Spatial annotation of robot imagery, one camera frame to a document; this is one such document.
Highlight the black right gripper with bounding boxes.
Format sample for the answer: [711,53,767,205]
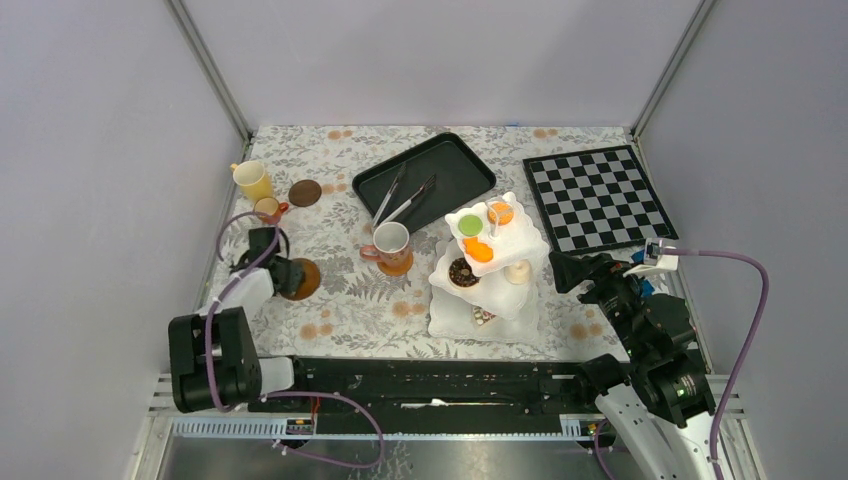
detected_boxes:
[546,250,650,359]

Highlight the large brown saucer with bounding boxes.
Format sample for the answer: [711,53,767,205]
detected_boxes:
[284,258,321,301]

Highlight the cream round mousse cake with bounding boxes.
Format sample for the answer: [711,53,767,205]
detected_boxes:
[504,260,533,285]

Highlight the white cup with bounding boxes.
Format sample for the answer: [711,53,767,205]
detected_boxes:
[253,197,290,225]

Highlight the dark brown saucer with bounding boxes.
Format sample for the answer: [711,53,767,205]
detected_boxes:
[288,180,323,207]

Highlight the orange macaron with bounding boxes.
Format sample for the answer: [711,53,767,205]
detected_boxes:
[487,201,515,226]

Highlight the yellow cup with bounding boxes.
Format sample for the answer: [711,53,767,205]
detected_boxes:
[230,161,274,204]

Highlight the white three-tier dessert stand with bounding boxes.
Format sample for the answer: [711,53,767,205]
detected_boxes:
[428,191,550,344]

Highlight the small tan saucer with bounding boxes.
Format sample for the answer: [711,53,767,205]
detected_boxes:
[377,252,414,277]

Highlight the orange fish pastry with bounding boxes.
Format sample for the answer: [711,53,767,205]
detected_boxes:
[462,237,494,263]

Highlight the pink strawberry cake slice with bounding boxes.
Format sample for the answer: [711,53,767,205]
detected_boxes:
[472,306,497,327]

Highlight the green macaron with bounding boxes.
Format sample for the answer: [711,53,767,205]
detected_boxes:
[457,214,484,237]

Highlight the chocolate sprinkle donut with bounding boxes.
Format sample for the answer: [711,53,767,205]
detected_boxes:
[448,257,480,288]

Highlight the silver serving tongs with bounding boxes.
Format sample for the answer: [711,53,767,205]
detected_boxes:
[370,162,438,230]

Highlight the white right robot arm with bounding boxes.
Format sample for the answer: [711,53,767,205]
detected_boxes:
[549,252,721,479]

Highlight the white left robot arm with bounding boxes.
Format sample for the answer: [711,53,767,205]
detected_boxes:
[168,227,304,413]

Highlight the black and grey chessboard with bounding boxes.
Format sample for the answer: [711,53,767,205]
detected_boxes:
[523,145,679,255]

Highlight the black serving tray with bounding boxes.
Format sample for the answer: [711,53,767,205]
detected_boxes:
[352,133,496,233]

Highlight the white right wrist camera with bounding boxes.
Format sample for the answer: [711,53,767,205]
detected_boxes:
[624,238,679,277]

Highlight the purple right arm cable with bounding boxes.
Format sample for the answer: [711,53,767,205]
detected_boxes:
[652,248,771,480]

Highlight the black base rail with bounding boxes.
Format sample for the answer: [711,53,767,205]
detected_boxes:
[248,356,670,435]

